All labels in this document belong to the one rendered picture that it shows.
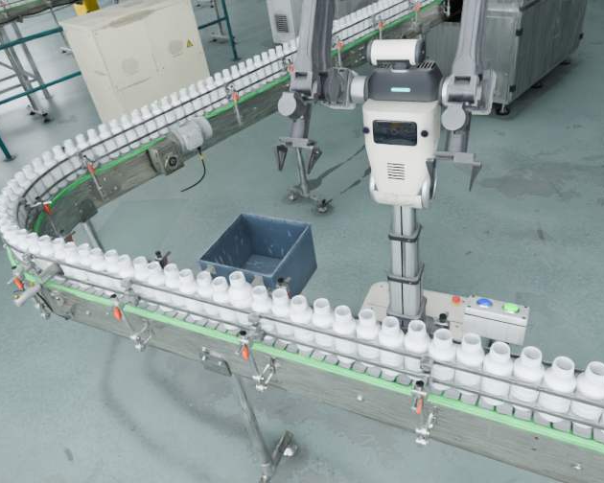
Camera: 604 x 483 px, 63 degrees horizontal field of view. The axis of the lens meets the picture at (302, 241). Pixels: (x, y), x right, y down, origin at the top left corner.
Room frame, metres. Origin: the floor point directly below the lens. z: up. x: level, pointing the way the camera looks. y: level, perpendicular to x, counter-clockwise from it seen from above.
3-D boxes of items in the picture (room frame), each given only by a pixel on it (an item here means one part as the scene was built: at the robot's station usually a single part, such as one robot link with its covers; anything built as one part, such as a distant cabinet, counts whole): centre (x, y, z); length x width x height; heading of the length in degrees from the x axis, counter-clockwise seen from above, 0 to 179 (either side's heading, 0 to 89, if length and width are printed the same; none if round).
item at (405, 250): (1.50, -0.40, 0.65); 0.11 x 0.11 x 0.40; 59
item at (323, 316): (0.87, -0.02, 1.08); 0.06 x 0.06 x 0.17
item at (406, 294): (1.50, -0.40, 0.45); 0.13 x 0.13 x 0.40; 59
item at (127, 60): (5.26, 1.25, 0.59); 1.10 x 0.62 x 1.18; 130
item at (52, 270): (1.33, 0.88, 0.96); 0.23 x 0.10 x 0.27; 148
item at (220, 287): (1.02, 0.24, 1.08); 0.06 x 0.06 x 0.17
